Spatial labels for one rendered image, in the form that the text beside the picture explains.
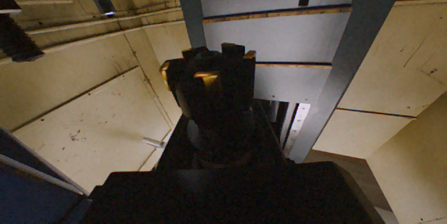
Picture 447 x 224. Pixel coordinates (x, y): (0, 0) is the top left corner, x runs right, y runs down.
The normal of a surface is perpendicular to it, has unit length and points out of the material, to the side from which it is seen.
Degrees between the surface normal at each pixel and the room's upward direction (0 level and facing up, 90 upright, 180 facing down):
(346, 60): 90
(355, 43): 90
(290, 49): 89
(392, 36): 90
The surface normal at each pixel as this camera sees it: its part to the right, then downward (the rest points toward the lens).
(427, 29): -0.32, 0.60
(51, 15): 0.94, 0.11
